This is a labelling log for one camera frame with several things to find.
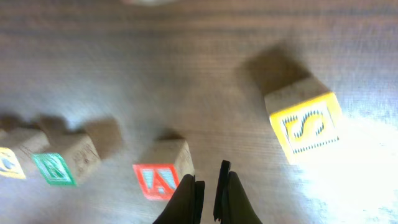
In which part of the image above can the yellow letter S block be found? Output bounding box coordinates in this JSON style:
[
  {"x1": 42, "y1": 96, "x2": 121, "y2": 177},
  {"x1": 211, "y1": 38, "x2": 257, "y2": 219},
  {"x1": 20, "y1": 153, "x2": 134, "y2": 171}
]
[{"x1": 264, "y1": 77, "x2": 342, "y2": 165}]

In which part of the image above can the red letter A block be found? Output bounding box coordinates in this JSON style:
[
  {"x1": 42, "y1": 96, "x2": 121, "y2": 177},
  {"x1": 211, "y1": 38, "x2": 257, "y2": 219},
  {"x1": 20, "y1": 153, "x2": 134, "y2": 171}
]
[{"x1": 132, "y1": 139, "x2": 195, "y2": 200}]

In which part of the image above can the green letter R block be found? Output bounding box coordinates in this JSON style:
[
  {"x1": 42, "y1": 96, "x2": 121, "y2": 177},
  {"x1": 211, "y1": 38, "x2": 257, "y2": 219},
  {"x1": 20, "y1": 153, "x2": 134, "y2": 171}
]
[{"x1": 31, "y1": 134, "x2": 102, "y2": 187}]

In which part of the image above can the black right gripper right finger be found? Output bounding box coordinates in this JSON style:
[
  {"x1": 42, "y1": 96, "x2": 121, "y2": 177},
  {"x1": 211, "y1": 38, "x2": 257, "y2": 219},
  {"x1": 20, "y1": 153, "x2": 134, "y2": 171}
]
[{"x1": 213, "y1": 160, "x2": 262, "y2": 224}]

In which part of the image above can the yellow letter C block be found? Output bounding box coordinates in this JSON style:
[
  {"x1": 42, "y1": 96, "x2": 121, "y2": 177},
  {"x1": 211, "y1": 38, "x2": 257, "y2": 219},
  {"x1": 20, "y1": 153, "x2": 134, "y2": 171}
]
[{"x1": 1, "y1": 128, "x2": 50, "y2": 179}]

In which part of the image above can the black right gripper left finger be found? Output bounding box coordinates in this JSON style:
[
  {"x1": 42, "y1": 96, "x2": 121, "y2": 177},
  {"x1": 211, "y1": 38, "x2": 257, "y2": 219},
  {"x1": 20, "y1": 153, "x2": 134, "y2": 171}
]
[{"x1": 153, "y1": 174, "x2": 205, "y2": 224}]

